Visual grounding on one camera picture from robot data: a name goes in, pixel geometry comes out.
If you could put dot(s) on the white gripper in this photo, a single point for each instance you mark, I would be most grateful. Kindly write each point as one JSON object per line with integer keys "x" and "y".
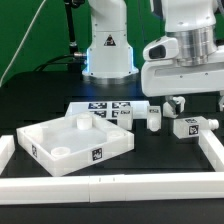
{"x": 166, "y": 78}

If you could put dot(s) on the white fence piece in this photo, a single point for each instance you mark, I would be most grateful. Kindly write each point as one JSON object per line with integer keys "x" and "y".
{"x": 7, "y": 148}
{"x": 213, "y": 149}

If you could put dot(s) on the white right fence piece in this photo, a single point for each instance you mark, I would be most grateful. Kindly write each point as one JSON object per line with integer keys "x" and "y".
{"x": 213, "y": 149}

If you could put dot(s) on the white marker sheet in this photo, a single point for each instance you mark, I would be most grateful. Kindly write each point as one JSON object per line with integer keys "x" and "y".
{"x": 108, "y": 109}

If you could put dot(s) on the white square tabletop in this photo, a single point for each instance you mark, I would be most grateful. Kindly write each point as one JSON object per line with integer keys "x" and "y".
{"x": 68, "y": 144}

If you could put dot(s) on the white left fence piece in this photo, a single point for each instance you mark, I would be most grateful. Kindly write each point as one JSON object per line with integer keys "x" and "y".
{"x": 7, "y": 148}

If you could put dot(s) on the white front fence bar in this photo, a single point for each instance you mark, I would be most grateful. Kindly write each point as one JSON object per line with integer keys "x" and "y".
{"x": 108, "y": 188}

